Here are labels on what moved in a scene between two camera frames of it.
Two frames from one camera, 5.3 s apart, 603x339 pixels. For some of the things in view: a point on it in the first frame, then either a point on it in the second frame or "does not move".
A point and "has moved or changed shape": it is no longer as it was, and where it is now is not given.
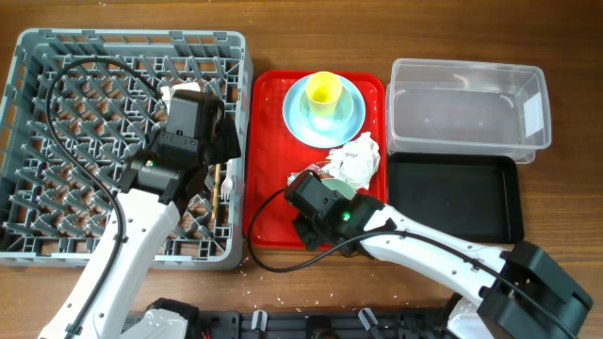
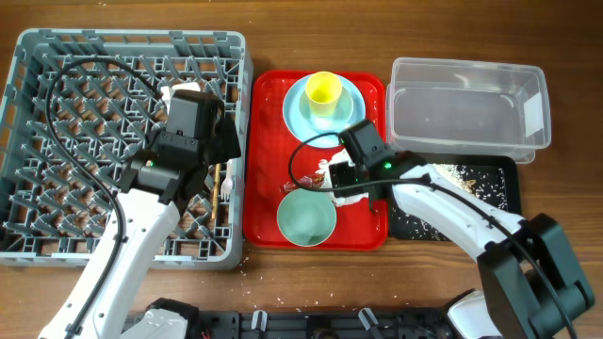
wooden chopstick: [216, 192] does not move
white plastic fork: [227, 183] does not move
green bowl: [339, 185] has moved or changed shape
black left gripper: [225, 141] does not move
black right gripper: [311, 240] -> [340, 174]
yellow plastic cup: [323, 89] does not move
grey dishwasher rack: [75, 105] does not move
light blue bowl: [329, 123] does not move
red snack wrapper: [317, 166] has moved or changed shape
